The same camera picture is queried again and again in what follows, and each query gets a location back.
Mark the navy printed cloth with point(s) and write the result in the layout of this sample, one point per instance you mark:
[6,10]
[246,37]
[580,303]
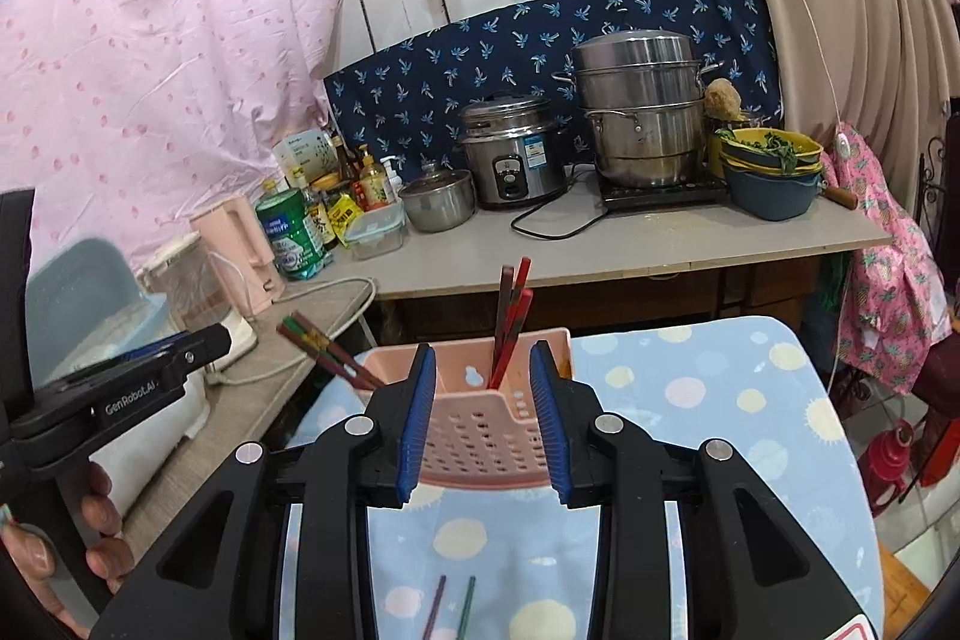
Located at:
[420,70]

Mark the small steel pot glass lid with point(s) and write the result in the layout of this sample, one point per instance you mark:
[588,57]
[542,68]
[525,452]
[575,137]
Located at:
[439,201]

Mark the dark sauce bottle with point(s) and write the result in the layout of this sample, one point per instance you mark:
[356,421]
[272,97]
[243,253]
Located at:
[343,160]

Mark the yellow bowl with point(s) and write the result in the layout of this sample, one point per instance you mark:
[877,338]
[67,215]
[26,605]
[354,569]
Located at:
[757,149]

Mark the bright red chopstick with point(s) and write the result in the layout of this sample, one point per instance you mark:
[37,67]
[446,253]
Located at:
[519,317]
[523,272]

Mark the pink pineapple print cloth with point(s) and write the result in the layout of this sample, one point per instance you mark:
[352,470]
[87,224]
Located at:
[885,280]

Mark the pink dotted curtain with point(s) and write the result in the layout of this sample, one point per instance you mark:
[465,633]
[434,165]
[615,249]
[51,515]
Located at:
[150,85]

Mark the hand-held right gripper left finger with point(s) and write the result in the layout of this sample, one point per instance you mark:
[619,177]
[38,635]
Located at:
[416,430]

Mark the brown loofah sponge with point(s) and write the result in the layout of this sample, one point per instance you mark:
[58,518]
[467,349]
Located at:
[724,100]

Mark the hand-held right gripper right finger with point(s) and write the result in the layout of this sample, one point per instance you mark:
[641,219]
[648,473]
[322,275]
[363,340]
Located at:
[547,430]

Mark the pink perforated utensil basket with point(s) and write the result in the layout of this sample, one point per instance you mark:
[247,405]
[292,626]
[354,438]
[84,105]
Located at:
[480,437]

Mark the green tin can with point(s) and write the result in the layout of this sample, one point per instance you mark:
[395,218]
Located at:
[289,235]

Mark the red flask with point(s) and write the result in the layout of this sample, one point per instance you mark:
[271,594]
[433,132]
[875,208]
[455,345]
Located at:
[889,467]

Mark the clear plastic food container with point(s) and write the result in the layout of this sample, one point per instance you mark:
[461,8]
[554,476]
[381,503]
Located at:
[375,235]

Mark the yellow packet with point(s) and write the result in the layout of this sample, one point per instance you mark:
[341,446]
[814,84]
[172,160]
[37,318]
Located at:
[343,220]

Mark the dark blue bowl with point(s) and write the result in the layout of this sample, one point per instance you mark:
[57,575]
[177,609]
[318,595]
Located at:
[772,194]

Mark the green chopstick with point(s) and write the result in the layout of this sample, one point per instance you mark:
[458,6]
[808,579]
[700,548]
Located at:
[466,606]
[296,332]

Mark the yellow pump bottle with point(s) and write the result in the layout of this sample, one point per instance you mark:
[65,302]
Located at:
[370,186]

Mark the steel rice cooker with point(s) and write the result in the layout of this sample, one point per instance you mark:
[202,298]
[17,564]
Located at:
[510,145]

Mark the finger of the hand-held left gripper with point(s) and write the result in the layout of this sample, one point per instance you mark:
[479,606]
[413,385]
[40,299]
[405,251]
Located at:
[195,351]
[135,355]

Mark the steel steamer pot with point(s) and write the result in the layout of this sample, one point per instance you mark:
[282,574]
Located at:
[637,108]

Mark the black iron chair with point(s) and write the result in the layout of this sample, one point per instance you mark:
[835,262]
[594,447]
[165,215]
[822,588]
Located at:
[941,197]

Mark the brown chopstick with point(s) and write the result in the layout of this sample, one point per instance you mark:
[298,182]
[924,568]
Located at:
[296,344]

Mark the white pump bottle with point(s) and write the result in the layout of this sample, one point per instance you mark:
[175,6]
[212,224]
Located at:
[391,183]

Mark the grey kitchen counter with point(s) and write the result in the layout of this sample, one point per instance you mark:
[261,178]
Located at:
[600,250]

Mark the black induction cooker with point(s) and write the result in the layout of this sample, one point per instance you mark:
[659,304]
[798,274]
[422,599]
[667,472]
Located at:
[660,194]

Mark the white appliance with clear jar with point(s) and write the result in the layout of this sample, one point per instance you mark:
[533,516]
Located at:
[195,287]

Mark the light blue printed tablecloth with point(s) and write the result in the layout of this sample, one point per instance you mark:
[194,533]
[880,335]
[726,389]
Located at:
[720,430]

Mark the person's left hand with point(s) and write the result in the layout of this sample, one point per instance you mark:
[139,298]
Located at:
[97,505]

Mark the pink electric kettle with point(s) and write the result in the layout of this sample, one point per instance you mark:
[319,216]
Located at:
[240,250]

